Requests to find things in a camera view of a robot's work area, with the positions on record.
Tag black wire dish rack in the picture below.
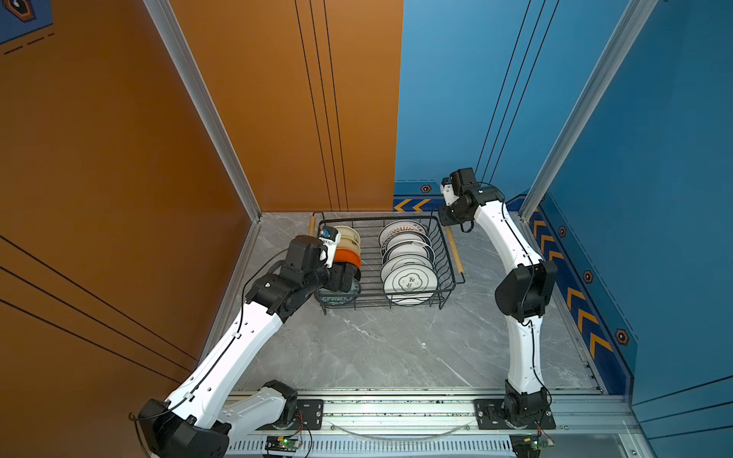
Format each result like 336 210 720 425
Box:
309 213 465 312

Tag white plate black characters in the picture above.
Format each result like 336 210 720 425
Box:
380 254 433 282

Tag white plate flower outline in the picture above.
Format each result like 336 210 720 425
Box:
384 264 438 306

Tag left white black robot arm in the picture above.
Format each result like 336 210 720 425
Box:
130 226 352 457

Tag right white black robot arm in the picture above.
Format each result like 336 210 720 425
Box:
438 168 557 429

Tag orange plate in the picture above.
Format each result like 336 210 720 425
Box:
334 248 362 268

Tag beige plate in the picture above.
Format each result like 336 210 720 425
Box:
337 236 362 256

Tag teal patterned plate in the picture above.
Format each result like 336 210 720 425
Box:
317 279 361 307

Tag cream plate dark rim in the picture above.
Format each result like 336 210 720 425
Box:
334 225 361 244

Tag white plate red dotted pattern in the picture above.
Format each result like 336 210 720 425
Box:
379 219 427 244

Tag white plate striped rim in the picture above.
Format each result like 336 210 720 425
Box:
382 230 431 251

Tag white plate dark green rim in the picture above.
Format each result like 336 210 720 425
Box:
383 240 435 263

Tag left green circuit board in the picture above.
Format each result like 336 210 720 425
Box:
263 436 304 457

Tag right circuit board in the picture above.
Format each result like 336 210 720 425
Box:
510 435 555 458

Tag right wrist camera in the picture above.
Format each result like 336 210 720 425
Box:
440 177 458 206

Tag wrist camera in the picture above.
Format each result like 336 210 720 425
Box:
440 177 458 206
318 225 342 268

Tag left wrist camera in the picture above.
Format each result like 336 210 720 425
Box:
318 225 342 268

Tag near wooden rack handle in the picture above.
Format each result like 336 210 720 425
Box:
444 226 466 284

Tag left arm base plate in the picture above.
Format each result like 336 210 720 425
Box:
258 399 325 431

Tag aluminium mounting rail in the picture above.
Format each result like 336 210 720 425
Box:
227 389 654 457

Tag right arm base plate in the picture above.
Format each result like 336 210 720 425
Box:
473 398 557 431

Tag right aluminium corner post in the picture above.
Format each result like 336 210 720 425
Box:
518 0 658 223

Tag aluminium corner post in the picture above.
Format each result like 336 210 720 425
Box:
518 0 658 223
143 0 262 223

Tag left aluminium corner post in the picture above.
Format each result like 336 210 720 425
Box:
143 0 262 223

